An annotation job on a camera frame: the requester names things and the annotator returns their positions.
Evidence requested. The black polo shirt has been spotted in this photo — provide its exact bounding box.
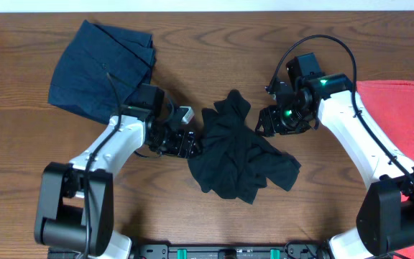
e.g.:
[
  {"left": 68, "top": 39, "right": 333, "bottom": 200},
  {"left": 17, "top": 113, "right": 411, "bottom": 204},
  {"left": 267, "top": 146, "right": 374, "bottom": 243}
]
[{"left": 188, "top": 90, "right": 301, "bottom": 204}]

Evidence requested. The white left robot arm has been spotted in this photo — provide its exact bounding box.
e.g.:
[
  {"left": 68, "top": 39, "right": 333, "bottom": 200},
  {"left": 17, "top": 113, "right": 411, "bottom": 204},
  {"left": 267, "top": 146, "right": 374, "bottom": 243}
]
[{"left": 34, "top": 105, "right": 199, "bottom": 258}]

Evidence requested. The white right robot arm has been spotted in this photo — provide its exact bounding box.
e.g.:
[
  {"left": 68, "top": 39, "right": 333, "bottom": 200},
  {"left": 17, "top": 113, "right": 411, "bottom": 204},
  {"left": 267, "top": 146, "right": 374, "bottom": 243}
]
[{"left": 258, "top": 74, "right": 414, "bottom": 258}]

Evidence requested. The folded navy blue garment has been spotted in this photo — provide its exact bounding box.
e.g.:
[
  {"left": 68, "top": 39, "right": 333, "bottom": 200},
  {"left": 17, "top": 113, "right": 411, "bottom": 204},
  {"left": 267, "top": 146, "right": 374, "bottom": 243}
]
[{"left": 48, "top": 20, "right": 156, "bottom": 124}]

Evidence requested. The red t-shirt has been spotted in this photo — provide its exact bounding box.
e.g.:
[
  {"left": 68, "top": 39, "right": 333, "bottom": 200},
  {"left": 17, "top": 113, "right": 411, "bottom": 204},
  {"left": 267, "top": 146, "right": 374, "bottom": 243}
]
[{"left": 356, "top": 79, "right": 414, "bottom": 259}]

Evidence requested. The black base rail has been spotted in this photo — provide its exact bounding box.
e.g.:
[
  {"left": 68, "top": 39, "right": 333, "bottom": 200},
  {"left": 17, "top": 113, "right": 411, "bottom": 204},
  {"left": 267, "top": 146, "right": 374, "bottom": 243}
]
[{"left": 47, "top": 240, "right": 334, "bottom": 259}]

